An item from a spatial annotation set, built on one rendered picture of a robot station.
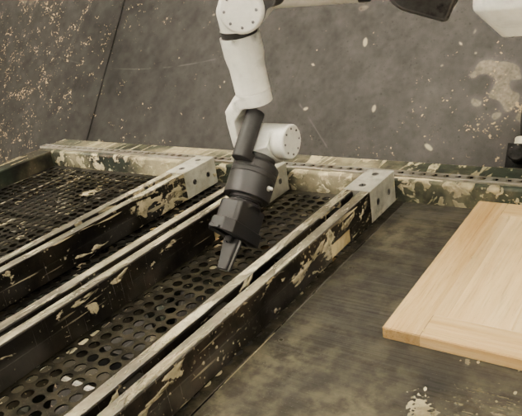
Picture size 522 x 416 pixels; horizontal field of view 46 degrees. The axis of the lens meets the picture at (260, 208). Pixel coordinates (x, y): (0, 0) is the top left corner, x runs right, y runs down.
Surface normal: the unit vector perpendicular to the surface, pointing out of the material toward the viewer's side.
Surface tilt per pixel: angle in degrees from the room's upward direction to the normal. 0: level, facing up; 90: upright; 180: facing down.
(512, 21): 68
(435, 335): 57
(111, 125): 0
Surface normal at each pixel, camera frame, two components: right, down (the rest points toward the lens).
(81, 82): -0.55, -0.16
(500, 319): -0.15, -0.91
